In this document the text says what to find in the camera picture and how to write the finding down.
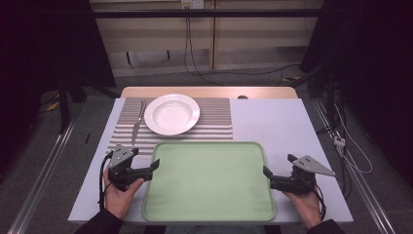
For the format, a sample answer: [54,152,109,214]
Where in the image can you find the black curtain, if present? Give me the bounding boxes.
[299,0,413,188]
[0,0,117,183]

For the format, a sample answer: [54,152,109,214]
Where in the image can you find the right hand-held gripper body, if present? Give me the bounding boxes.
[269,154,337,196]

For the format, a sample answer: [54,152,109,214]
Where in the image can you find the white wall socket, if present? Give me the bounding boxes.
[180,0,206,10]

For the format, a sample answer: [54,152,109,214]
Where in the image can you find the metal floor rail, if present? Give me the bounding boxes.
[312,97,397,234]
[7,119,76,234]

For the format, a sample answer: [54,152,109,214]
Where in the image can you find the black hanging cables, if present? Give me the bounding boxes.
[183,16,301,88]

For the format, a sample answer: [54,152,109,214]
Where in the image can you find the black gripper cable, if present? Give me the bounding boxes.
[97,151,114,211]
[311,183,327,222]

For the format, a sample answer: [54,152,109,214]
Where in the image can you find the black horizontal bar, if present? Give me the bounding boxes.
[92,8,326,20]

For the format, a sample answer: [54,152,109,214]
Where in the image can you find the person's left hand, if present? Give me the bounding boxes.
[102,168,146,220]

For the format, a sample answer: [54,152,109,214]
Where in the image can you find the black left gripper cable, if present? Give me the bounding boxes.
[97,151,114,211]

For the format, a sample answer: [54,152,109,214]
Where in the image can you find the silver fork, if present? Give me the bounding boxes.
[131,98,148,147]

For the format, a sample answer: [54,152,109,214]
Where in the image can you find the grey striped placemat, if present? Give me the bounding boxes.
[105,97,235,157]

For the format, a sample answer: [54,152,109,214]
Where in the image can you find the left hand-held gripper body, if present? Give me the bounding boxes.
[107,143,154,192]

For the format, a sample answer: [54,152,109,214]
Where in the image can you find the light green tray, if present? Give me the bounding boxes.
[142,140,278,223]

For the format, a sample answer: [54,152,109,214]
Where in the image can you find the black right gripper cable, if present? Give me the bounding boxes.
[311,183,327,222]

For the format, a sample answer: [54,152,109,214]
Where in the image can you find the white cable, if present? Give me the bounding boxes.
[333,102,374,176]

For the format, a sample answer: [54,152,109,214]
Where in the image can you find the person's right hand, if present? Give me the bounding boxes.
[282,189,323,230]

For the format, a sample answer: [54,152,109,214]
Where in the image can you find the white deep plate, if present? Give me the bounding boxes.
[143,93,202,137]

